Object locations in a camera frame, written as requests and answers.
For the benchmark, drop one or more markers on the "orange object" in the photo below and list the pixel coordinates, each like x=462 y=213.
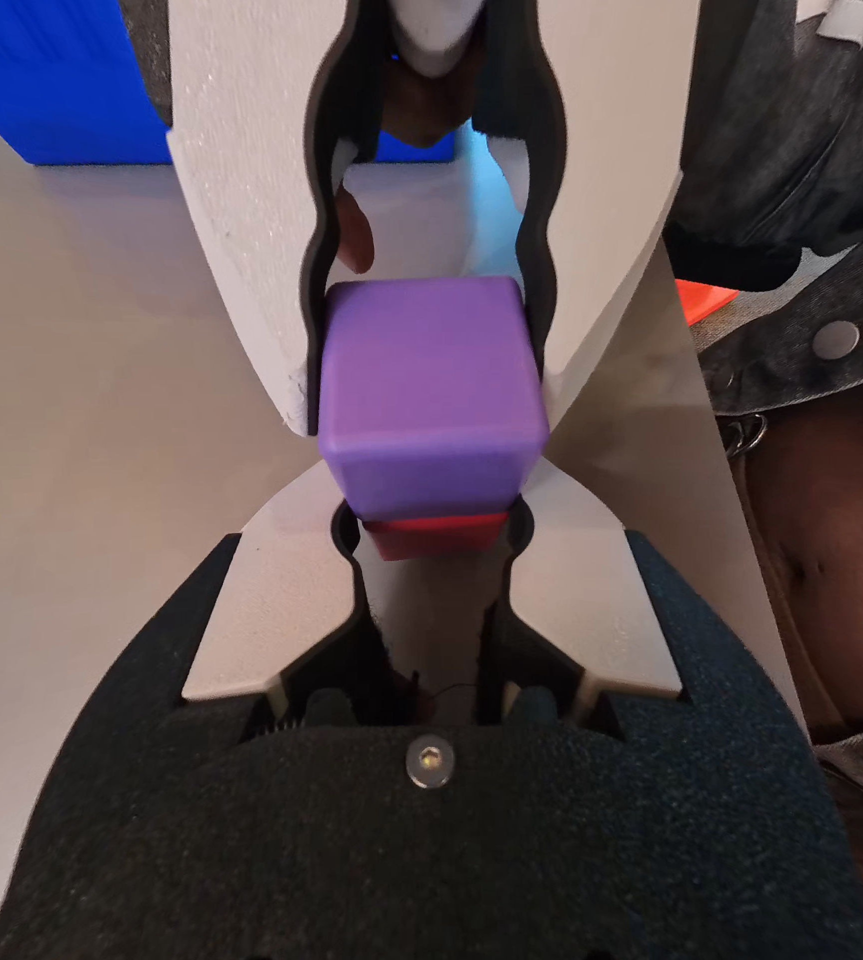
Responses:
x=705 y=300

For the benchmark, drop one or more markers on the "blue box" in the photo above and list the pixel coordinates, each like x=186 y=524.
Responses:
x=56 y=75

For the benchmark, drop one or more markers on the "red magnetic cube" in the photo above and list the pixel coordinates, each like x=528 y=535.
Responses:
x=431 y=536

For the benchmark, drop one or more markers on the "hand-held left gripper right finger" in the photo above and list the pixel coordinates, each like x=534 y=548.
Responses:
x=589 y=592

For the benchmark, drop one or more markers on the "dark grey denim jacket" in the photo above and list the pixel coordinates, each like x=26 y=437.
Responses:
x=784 y=127

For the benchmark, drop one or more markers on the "person's right hand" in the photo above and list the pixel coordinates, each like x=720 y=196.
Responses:
x=424 y=109

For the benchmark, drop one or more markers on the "person's brown clothing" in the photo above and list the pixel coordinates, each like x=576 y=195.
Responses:
x=829 y=570

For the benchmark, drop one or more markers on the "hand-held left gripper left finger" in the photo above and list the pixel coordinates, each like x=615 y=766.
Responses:
x=281 y=592

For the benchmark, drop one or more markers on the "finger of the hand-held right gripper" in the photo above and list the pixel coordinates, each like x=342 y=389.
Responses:
x=611 y=165
x=251 y=187

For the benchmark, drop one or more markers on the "purple magnetic cube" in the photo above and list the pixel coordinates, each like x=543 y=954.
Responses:
x=431 y=390

